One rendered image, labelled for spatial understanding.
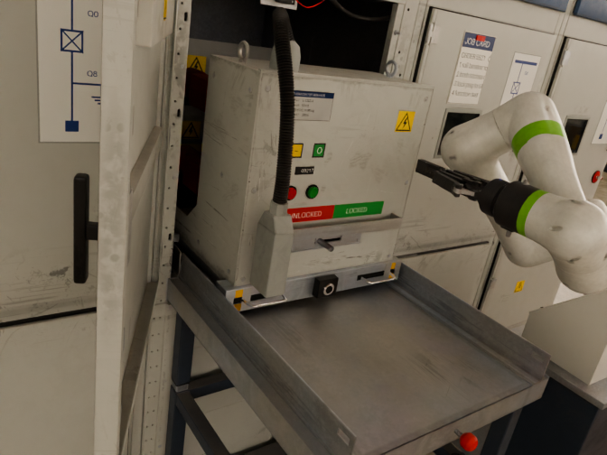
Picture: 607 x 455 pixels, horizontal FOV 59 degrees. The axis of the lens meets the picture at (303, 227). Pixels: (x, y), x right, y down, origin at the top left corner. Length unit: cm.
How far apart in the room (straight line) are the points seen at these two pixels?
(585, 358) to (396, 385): 61
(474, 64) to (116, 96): 134
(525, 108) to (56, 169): 103
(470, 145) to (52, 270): 100
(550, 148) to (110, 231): 94
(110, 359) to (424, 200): 128
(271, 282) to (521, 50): 122
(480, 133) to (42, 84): 96
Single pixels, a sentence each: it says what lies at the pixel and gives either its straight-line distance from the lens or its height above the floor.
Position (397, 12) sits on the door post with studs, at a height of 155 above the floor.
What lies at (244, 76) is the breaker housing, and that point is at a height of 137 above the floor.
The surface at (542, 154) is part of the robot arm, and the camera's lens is 127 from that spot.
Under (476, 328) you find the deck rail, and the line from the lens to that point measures 138.
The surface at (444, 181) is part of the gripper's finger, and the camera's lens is 114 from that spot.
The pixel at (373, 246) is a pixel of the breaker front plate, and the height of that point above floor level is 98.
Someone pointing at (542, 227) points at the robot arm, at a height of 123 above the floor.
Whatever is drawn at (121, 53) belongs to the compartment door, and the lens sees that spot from 59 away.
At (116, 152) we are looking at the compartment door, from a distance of 61.
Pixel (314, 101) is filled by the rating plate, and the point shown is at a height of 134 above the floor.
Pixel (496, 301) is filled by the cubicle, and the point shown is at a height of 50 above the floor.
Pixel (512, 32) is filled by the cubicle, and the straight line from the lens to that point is 190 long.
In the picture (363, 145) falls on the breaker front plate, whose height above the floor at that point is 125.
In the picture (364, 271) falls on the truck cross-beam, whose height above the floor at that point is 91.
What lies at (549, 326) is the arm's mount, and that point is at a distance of 160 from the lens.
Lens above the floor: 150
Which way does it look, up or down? 21 degrees down
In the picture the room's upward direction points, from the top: 10 degrees clockwise
